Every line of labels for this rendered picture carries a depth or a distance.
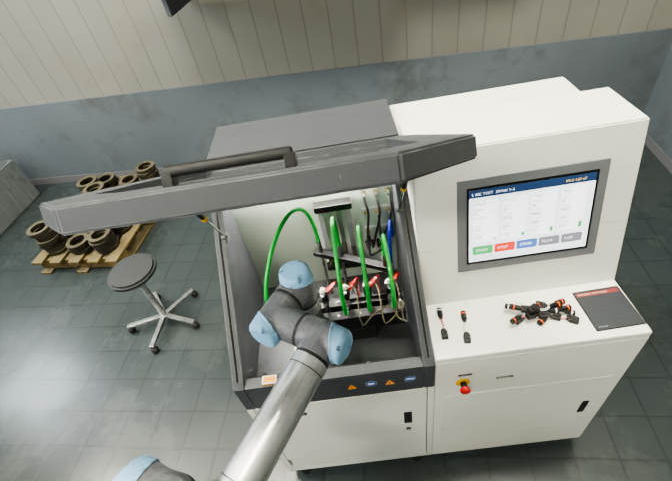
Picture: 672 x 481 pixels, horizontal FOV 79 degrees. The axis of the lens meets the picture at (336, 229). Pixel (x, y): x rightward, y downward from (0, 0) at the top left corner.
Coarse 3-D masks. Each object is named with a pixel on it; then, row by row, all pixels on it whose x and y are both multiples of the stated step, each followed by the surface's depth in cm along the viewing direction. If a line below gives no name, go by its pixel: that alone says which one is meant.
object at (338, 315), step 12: (336, 300) 157; (360, 300) 156; (372, 300) 155; (384, 300) 155; (324, 312) 158; (336, 312) 153; (360, 312) 151; (372, 312) 151; (384, 312) 150; (348, 324) 153; (360, 324) 154; (372, 324) 154; (384, 324) 155; (360, 336) 159; (372, 336) 160
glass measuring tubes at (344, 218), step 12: (324, 204) 152; (336, 204) 151; (348, 204) 151; (324, 216) 158; (336, 216) 158; (348, 216) 156; (324, 228) 159; (348, 228) 161; (324, 240) 164; (348, 240) 168; (348, 252) 172; (348, 264) 173
